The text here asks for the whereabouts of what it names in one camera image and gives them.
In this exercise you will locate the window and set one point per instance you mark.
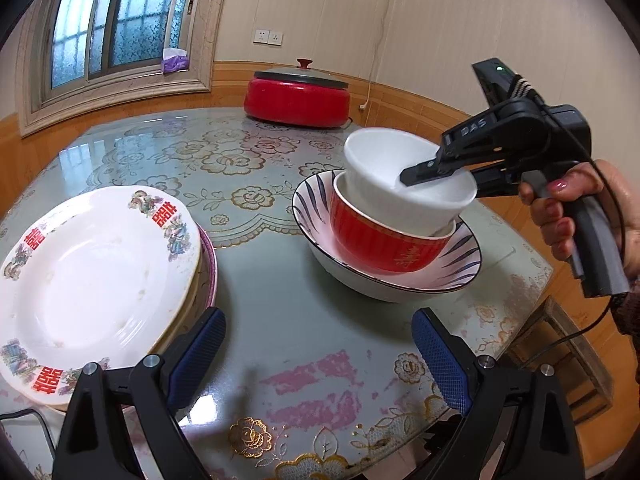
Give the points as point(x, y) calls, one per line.
point(125, 20)

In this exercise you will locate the red electric pot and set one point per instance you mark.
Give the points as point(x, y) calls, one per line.
point(295, 105)

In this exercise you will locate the red bowl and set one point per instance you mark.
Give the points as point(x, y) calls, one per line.
point(380, 245)

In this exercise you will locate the person's right hand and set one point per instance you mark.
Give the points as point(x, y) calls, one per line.
point(620, 210)

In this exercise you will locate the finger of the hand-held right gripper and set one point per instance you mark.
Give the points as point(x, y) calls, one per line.
point(430, 170)
point(497, 183)

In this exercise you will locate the white wall socket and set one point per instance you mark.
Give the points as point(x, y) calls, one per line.
point(268, 36)

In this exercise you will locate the white floral plate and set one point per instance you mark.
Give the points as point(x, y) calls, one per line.
point(194, 285)
point(90, 285)

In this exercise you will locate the white bowl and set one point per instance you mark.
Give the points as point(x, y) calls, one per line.
point(380, 170)

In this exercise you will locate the purple tissue pack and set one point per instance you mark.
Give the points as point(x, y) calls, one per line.
point(175, 60)

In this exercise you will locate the person's right forearm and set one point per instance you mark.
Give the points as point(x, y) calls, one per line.
point(631, 315)

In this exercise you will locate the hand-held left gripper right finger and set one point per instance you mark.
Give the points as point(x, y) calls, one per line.
point(442, 360)

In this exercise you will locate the wooden stool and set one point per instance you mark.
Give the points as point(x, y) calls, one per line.
point(565, 340)

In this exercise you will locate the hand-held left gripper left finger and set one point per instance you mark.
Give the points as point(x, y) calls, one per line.
point(200, 355)

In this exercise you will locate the blue striped bowl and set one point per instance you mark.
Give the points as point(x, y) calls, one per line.
point(400, 285)

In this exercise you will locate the grey pot lid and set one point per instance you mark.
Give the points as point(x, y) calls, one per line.
point(300, 76)

